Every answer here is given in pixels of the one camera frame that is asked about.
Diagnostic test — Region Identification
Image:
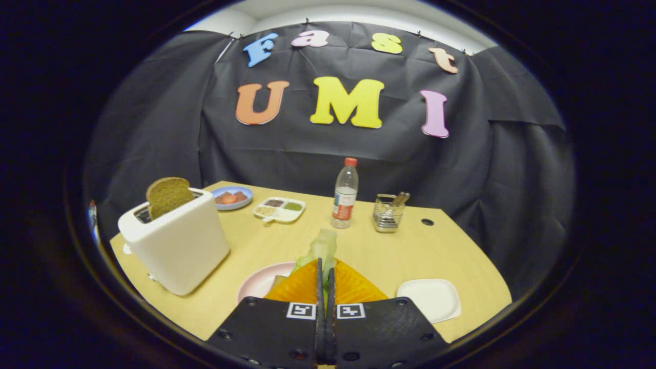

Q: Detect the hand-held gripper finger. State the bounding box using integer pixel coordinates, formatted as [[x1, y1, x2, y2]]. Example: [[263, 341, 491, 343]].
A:
[[208, 258, 327, 369], [326, 259, 450, 369]]

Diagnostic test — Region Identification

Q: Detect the green lettuce leaf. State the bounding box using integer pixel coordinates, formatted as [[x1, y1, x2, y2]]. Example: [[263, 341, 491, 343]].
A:
[[293, 228, 339, 275]]

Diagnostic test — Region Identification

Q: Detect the plain brown bread slice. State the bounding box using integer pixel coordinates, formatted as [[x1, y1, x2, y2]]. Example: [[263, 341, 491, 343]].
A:
[[146, 177, 195, 221]]

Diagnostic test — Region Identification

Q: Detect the pink plate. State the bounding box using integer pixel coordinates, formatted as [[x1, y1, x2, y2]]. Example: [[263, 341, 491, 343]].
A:
[[237, 261, 298, 304]]

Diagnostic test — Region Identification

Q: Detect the small white square plate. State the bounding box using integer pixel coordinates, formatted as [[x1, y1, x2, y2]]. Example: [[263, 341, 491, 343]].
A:
[[396, 278, 462, 324]]

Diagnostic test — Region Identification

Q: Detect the white divided seed tray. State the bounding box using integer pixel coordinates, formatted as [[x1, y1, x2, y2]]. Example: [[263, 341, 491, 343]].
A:
[[253, 197, 306, 224]]

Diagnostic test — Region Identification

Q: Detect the clear plastic water bottle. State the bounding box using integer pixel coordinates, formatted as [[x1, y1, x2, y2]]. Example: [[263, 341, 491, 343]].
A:
[[331, 157, 359, 229]]

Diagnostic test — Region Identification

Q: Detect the blue plate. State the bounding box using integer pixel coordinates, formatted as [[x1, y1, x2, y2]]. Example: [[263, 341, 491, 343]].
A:
[[210, 186, 254, 211]]

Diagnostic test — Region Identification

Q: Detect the white toaster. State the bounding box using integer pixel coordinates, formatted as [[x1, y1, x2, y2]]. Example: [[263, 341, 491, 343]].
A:
[[117, 187, 231, 296]]

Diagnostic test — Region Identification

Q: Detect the black backdrop cloth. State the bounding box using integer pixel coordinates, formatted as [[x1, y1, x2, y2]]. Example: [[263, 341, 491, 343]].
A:
[[85, 22, 577, 300]]

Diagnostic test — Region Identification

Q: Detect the blue and white object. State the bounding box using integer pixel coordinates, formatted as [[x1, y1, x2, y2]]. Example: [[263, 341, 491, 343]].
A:
[[88, 200, 101, 248]]

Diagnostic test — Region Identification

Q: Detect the metal wire basket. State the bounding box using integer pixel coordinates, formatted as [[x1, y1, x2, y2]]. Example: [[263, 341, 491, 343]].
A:
[[373, 194, 405, 233]]

